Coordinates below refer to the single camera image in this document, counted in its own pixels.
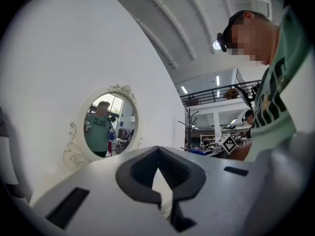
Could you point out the black head-worn camera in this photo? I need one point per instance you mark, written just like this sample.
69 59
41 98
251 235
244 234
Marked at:
222 43

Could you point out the person's right forearm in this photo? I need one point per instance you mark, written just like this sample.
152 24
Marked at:
242 152

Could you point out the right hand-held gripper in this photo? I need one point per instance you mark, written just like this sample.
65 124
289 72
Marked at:
229 143

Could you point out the black coat rack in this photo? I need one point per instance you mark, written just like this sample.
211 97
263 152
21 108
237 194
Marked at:
189 131

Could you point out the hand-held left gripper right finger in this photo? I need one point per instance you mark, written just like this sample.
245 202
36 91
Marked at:
221 193

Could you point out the black chest mount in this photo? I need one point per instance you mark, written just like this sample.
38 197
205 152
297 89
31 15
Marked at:
256 88

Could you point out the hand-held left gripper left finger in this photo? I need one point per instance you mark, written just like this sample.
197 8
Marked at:
98 181

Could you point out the person's head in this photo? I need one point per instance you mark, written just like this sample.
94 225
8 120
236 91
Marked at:
253 40

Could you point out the oval mirror carved white frame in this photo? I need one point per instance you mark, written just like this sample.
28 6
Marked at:
115 112

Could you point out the green printed t-shirt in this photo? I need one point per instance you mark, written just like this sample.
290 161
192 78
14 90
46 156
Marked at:
275 122

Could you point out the black chest-mounted tablet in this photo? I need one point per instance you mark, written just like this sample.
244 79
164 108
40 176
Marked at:
242 92

